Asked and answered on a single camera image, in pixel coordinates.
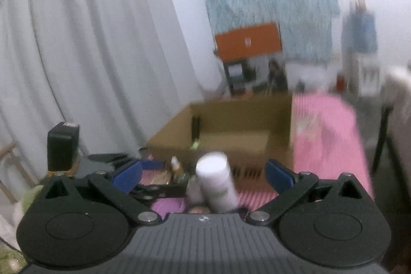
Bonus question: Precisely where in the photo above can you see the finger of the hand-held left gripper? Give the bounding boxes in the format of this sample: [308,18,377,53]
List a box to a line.
[133,183,188,201]
[88,152,129,166]

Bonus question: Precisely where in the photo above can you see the blue water jug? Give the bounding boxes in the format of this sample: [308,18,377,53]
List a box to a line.
[342,0,378,54]

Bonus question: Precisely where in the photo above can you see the orange printed appliance box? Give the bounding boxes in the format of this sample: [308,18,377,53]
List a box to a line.
[213,22,289,95]

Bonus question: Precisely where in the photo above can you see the brown cardboard box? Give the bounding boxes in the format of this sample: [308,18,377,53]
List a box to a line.
[146,93,295,193]

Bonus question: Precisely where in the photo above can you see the purple plastic bowl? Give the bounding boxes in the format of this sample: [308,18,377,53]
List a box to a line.
[151,198,187,214]

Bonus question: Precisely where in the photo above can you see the green glass dropper bottle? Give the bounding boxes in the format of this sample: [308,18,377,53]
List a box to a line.
[170,156,191,186]

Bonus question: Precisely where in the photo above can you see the white curtain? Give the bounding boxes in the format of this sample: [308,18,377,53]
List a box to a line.
[0,0,207,197]

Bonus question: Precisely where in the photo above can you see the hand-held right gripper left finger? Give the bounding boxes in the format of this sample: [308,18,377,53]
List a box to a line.
[43,160,161,225]

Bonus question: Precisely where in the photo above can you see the white supplement bottle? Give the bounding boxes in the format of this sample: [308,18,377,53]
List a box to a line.
[195,151,240,213]

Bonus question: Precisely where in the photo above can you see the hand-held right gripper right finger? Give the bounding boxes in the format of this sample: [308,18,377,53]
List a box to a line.
[247,158,368,225]

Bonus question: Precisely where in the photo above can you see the pink checkered tablecloth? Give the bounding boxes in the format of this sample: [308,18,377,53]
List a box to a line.
[138,92,375,214]

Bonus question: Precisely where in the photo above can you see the black metal frame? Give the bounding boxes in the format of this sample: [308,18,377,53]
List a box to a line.
[371,105,394,176]

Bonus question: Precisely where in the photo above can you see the quilted mattress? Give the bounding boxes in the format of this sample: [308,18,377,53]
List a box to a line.
[383,67,411,167]

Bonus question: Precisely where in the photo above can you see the wooden rack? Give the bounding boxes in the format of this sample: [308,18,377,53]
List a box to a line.
[0,141,36,204]

